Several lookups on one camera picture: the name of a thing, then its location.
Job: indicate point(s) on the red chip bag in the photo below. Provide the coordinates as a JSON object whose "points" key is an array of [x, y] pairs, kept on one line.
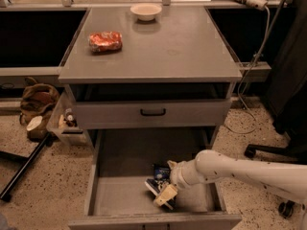
{"points": [[105, 41]]}

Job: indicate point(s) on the blue chip bag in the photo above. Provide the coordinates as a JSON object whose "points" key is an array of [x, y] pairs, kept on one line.
{"points": [[161, 176]]}

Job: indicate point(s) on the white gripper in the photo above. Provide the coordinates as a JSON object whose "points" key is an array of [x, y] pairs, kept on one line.
{"points": [[177, 176]]}

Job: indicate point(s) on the grey drawer cabinet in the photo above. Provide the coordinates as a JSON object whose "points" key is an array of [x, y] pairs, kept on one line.
{"points": [[178, 57]]}

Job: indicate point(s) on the open middle drawer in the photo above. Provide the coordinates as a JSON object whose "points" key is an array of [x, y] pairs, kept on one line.
{"points": [[118, 199]]}

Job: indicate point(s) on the white bowl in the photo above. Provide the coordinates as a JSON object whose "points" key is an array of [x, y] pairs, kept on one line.
{"points": [[146, 11]]}

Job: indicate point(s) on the black drawer handle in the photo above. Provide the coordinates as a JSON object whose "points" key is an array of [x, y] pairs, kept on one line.
{"points": [[152, 112]]}

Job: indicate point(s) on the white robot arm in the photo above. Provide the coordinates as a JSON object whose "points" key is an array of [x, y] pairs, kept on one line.
{"points": [[281, 179]]}

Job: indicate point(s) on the black office chair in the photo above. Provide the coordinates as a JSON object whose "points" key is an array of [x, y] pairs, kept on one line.
{"points": [[287, 93]]}

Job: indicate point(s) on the clear plastic bin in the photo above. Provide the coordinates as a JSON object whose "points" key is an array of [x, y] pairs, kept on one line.
{"points": [[63, 124]]}

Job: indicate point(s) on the brown backpack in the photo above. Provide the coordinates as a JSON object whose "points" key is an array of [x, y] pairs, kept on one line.
{"points": [[38, 99]]}

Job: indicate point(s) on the closed top drawer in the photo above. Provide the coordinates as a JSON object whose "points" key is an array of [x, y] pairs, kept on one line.
{"points": [[127, 114]]}

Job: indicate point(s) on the black metal stand leg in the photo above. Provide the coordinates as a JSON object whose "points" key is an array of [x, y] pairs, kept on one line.
{"points": [[24, 162]]}

